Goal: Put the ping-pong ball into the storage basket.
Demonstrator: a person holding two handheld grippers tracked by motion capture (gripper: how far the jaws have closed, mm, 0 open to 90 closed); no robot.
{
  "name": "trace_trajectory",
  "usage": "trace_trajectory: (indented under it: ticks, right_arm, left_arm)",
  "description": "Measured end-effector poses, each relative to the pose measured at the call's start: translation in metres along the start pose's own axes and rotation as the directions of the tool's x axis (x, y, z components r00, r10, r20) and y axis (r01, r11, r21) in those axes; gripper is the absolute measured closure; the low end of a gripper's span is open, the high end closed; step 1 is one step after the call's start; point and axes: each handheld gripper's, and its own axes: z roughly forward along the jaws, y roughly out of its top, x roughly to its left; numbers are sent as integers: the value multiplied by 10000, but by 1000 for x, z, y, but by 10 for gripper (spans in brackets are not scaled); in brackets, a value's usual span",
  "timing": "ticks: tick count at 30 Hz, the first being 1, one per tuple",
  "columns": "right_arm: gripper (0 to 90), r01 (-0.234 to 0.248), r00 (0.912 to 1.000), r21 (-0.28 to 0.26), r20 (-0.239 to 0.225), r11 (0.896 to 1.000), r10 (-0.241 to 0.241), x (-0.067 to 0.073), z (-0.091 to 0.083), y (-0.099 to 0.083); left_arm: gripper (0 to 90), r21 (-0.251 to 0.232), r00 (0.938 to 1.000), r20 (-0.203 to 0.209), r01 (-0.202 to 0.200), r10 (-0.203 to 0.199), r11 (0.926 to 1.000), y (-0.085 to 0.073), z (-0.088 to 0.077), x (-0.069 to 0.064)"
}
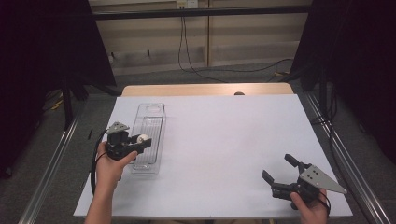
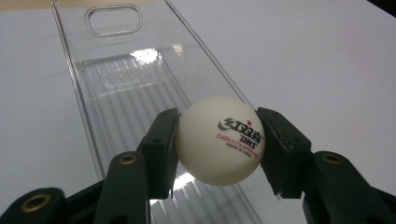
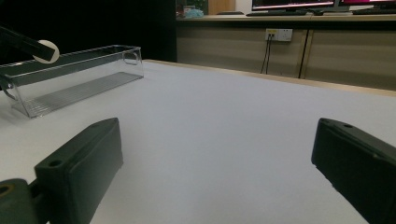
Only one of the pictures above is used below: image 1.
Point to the dark round table grommet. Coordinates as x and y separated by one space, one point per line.
239 93

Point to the white egg with dark mark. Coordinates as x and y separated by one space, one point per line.
143 138

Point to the black curtain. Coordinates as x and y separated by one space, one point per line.
46 62
358 62

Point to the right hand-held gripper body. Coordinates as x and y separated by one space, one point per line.
316 180

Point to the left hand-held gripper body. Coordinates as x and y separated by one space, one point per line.
120 146

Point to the small black floor piece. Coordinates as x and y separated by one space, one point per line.
90 134

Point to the clear plastic egg container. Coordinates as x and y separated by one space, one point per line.
149 133

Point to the white wall socket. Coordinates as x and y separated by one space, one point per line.
186 3

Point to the person's left hand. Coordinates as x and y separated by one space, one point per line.
109 169

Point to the black horizontal bar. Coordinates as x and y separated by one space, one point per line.
199 12

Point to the light wooden table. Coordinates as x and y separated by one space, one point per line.
205 89

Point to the metal floor rail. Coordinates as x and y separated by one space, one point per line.
348 161
46 174

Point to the black metal stand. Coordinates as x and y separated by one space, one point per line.
67 102

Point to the person's right hand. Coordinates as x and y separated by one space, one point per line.
309 212

